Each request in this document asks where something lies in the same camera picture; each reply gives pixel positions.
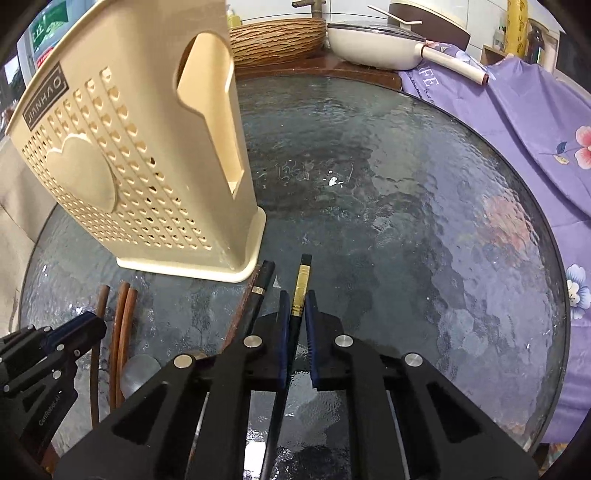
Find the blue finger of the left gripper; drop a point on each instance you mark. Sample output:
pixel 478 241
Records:
pixel 80 331
pixel 75 353

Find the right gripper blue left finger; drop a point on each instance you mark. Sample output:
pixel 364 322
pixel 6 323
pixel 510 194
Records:
pixel 284 337

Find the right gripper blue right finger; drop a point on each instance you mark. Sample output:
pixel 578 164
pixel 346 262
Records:
pixel 310 313

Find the black chopstick gold band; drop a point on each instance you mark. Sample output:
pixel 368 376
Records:
pixel 280 401
pixel 255 303

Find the brown wooden chopstick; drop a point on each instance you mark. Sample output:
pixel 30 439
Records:
pixel 115 345
pixel 124 339
pixel 240 309
pixel 95 359

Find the grey plastic spoon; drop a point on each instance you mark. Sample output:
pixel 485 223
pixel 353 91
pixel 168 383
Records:
pixel 136 372

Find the round glass table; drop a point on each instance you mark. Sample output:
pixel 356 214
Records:
pixel 422 238

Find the cream plastic utensil holder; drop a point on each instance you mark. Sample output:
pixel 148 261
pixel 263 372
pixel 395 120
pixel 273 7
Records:
pixel 132 124

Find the woven wicker basket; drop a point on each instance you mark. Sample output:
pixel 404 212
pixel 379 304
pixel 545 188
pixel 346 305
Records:
pixel 276 42

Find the white frying pan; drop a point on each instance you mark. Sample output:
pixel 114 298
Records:
pixel 392 48

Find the yellow soap bottle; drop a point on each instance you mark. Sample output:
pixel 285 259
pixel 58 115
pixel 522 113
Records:
pixel 234 21

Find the purple floral cloth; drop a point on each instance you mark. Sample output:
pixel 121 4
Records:
pixel 542 127

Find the brass faucet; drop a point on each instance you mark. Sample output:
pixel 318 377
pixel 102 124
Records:
pixel 317 7

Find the brown white rice cooker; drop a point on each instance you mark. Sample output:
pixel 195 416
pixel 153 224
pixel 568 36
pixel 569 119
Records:
pixel 436 25

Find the blue water jug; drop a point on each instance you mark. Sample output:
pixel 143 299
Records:
pixel 47 29

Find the dark glass bottle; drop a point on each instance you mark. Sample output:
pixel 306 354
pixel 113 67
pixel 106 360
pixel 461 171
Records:
pixel 536 43

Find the yellow roll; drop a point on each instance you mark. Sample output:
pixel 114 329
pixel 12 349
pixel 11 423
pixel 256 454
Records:
pixel 516 27

